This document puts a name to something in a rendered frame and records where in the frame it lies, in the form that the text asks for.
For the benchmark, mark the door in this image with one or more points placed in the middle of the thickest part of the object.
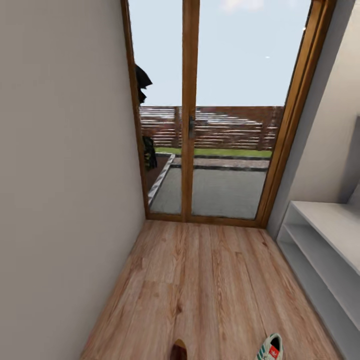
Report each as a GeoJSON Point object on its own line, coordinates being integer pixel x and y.
{"type": "Point", "coordinates": [218, 88]}

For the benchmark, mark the sandal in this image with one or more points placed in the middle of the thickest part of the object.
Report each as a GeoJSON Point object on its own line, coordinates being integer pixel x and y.
{"type": "Point", "coordinates": [179, 351]}

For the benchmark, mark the gym shoe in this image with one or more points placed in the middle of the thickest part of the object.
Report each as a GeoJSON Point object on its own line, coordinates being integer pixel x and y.
{"type": "Point", "coordinates": [272, 348]}

